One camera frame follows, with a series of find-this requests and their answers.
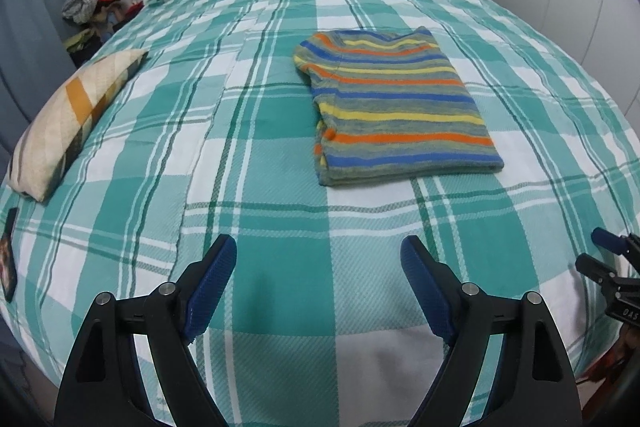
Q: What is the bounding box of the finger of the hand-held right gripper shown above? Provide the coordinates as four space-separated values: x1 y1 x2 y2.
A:
591 228 629 254
575 253 624 284

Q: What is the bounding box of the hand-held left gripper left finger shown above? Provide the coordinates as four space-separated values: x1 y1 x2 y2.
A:
52 234 238 427

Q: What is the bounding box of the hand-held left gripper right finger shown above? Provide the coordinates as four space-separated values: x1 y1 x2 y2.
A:
400 234 583 427

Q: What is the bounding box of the striped knitted sweater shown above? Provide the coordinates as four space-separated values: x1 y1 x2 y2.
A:
292 26 505 186

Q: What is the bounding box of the pile of mixed clothes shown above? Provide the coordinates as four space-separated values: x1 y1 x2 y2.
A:
65 0 151 66

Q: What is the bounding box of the green plaid blanket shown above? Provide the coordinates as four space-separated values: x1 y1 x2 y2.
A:
0 0 638 427

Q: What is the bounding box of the dark phone on bed edge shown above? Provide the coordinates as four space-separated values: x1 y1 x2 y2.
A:
0 207 20 304

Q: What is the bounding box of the beige striped pillow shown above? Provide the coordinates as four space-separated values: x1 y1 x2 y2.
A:
7 48 150 204

